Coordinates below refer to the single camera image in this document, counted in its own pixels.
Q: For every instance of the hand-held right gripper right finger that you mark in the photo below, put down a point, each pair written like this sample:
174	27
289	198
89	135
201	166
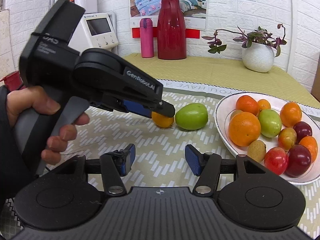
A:
192	158

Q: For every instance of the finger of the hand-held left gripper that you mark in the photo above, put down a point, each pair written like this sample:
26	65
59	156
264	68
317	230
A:
166	110
136	107

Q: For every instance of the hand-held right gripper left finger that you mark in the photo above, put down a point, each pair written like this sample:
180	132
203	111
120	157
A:
123	167

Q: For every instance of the green fruit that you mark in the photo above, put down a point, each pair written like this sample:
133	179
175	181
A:
191	116
269	123

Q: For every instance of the white plate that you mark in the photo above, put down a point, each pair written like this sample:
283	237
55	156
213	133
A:
223	127

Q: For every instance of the large orange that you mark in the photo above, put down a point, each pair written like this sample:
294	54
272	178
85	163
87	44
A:
244	129

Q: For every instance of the longan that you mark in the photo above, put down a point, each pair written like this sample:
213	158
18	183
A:
235	114
256	151

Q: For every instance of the mandarin orange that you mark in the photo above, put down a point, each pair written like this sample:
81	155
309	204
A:
309	147
247	105

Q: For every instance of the red yellow plum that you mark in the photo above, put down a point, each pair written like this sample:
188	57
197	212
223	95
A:
287	138

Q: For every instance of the dark red plum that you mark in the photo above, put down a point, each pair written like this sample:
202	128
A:
303	131
298	160

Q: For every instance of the person's left hand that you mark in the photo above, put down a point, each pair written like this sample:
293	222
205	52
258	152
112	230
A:
30	97

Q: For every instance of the white appliance with screen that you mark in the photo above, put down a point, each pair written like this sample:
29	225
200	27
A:
105	40

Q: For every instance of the beige patterned tablecloth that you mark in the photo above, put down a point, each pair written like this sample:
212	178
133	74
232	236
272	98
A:
155	142

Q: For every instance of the green table mat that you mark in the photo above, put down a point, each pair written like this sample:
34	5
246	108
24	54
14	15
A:
212	72

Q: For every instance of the pink bottle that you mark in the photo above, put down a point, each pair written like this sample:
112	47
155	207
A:
146	40

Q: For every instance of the red thermos jug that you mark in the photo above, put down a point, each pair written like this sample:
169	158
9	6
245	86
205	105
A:
171	35

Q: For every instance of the red plastic container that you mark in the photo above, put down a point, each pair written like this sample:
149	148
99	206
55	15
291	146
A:
12	80

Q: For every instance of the white potted plant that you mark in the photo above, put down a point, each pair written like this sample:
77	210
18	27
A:
257	57

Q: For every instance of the cardboard box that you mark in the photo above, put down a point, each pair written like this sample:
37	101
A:
317	77

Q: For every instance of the bedding wall poster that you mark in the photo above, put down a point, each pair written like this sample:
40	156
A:
147	0

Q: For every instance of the white wall pipe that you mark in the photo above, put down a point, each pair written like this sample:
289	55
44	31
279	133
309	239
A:
292	30

